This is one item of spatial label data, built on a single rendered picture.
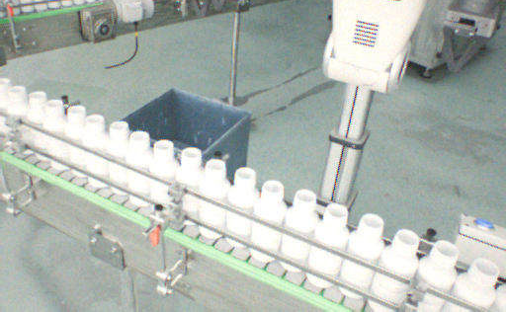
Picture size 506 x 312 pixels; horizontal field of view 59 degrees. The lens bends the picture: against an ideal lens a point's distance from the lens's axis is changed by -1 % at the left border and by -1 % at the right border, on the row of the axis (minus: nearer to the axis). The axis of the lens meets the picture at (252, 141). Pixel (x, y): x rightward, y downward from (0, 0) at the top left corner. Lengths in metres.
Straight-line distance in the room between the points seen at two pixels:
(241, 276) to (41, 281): 1.48
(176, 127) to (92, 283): 0.88
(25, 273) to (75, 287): 0.25
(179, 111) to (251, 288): 0.87
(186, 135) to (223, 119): 0.19
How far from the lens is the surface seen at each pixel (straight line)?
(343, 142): 1.42
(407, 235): 0.79
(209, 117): 1.56
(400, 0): 1.20
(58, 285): 2.23
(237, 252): 0.91
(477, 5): 0.73
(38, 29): 2.26
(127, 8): 2.24
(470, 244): 0.92
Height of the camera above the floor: 1.66
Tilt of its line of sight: 33 degrees down
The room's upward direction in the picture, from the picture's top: 5 degrees clockwise
